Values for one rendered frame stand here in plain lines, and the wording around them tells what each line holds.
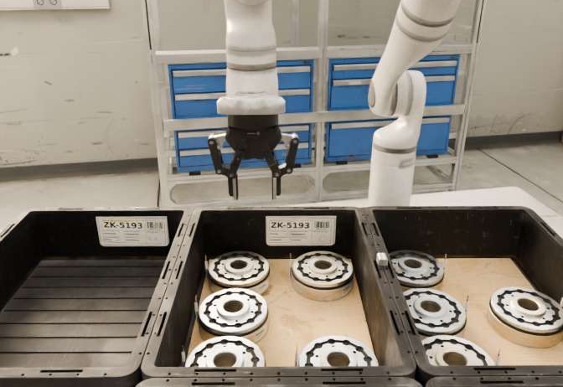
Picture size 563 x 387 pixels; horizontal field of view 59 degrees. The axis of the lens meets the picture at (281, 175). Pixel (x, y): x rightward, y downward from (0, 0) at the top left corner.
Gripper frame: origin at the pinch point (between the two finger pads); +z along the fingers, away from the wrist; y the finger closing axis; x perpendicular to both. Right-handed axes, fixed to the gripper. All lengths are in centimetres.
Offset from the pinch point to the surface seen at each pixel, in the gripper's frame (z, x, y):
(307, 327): 17.4, 11.7, -7.7
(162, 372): 7.3, 30.3, 9.4
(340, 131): 52, -184, -41
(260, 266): 14.2, 0.2, -0.6
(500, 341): 17.4, 15.4, -35.3
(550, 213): 31, -48, -79
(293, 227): 10.8, -7.0, -6.5
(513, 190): 31, -63, -75
